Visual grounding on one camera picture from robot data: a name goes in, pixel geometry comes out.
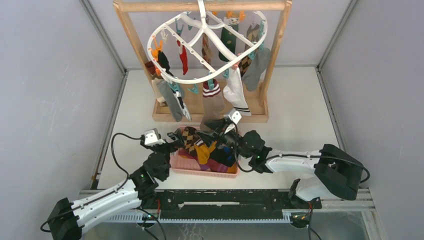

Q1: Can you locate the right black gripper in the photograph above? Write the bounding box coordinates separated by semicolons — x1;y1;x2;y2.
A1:
196;116;251;159

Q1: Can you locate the brown argyle sock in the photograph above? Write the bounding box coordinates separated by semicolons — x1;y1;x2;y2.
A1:
182;126;200;157

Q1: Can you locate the mustard yellow sock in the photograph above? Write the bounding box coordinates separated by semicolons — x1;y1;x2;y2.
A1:
194;140;217;165

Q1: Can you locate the pink perforated plastic basket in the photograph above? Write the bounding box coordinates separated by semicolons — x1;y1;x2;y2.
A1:
169;126;240;180

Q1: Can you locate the black ribbed sock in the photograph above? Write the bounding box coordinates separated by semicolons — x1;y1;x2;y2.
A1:
209;146;236;167

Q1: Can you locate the grey sock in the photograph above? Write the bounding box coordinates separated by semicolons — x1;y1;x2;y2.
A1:
241;47;272;92
156;79;183;122

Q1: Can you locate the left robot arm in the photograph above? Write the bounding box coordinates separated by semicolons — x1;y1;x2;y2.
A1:
40;128;184;240

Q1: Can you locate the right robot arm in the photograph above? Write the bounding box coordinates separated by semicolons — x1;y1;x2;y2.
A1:
197;118;370;208

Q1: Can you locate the white oval clip hanger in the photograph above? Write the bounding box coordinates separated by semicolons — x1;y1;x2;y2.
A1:
146;0;269;85

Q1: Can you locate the tan sock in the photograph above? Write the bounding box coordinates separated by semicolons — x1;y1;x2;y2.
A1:
200;79;225;132

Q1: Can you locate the white brown sock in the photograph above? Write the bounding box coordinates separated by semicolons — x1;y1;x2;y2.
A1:
175;90;192;122

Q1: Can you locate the red sock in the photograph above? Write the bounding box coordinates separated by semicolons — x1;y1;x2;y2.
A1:
176;40;189;75

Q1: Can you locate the white green sock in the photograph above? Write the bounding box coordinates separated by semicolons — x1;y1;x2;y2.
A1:
220;17;240;54

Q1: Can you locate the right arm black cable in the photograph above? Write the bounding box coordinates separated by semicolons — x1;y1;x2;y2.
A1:
233;124;371;185

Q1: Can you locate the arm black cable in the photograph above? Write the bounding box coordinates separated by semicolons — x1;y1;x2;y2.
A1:
233;124;371;185
110;132;143;181

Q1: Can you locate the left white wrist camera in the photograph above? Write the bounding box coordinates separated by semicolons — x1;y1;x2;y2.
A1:
143;128;166;146

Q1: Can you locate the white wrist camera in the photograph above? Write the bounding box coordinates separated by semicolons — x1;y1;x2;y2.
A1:
224;109;242;134
143;128;166;146

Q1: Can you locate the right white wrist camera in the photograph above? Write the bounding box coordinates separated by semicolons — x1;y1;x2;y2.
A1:
224;109;242;134

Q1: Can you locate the wooden hanger rack frame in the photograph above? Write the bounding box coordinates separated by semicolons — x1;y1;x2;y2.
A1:
113;0;292;123

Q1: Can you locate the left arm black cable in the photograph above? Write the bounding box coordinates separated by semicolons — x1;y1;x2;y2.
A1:
110;132;143;181

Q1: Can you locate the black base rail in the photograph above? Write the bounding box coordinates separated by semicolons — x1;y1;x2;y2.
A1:
137;189;312;222

